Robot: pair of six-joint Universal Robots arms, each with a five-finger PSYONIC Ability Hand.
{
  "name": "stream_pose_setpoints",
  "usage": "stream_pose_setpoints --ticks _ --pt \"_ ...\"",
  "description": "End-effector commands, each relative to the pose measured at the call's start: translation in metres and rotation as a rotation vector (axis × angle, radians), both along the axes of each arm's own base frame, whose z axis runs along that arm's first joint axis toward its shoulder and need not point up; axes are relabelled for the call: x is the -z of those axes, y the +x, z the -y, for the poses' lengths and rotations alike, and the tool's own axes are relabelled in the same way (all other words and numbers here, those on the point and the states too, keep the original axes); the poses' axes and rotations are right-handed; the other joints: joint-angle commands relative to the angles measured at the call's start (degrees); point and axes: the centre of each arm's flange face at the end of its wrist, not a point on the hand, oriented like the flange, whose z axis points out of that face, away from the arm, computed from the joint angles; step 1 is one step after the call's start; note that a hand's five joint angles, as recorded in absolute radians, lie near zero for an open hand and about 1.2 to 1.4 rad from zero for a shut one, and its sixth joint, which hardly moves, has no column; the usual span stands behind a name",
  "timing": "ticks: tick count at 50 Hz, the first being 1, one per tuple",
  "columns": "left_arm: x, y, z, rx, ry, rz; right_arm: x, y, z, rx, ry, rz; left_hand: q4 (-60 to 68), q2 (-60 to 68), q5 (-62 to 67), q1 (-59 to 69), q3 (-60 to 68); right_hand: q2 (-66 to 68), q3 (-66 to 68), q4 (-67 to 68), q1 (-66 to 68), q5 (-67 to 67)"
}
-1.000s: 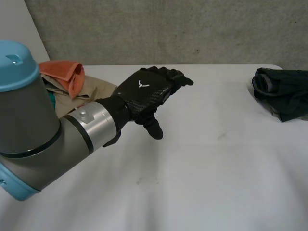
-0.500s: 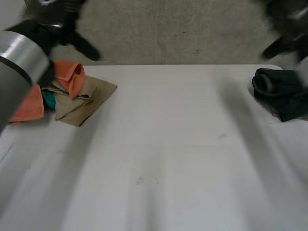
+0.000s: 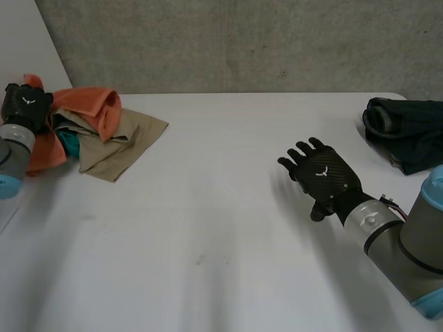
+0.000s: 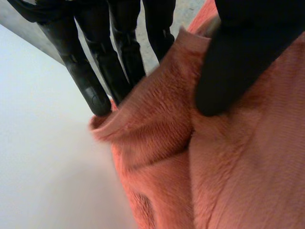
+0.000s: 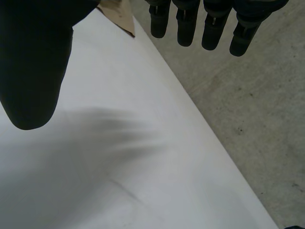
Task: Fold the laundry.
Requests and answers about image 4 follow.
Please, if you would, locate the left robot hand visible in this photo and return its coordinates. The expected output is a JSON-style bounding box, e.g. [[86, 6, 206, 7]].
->
[[6, 0, 305, 117]]

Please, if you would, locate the coral towel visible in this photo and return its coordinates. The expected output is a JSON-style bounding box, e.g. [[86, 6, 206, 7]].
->
[[88, 0, 305, 229]]

